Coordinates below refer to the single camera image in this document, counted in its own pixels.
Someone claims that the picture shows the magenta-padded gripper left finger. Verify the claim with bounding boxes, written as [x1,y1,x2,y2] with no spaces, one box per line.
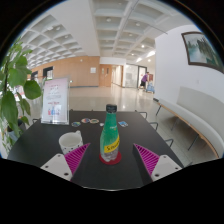
[39,142,92,183]

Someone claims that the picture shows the green leafy potted plant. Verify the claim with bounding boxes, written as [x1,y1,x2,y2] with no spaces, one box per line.
[0,41,43,154]

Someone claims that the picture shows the ceiling lights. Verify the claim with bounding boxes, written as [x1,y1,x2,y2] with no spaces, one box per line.
[43,16,158,64]

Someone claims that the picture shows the person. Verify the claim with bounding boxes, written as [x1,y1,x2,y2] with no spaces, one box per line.
[138,71,151,90]

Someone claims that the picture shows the framed landscape picture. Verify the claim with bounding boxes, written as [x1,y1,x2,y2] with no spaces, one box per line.
[181,31,224,74]

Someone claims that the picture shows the long white wall bench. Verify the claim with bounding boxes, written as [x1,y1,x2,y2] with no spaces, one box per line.
[153,86,224,159]

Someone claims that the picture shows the clear acrylic sign stand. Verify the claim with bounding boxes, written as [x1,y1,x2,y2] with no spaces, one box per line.
[40,77,71,126]

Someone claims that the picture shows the white polka dot mug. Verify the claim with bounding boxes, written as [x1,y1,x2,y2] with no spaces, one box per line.
[58,130,84,155]

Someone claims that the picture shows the green plastic drink bottle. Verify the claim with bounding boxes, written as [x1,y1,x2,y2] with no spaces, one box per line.
[99,103,121,163]

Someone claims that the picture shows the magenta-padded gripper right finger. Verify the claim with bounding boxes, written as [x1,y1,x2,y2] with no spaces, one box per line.
[131,143,183,186]

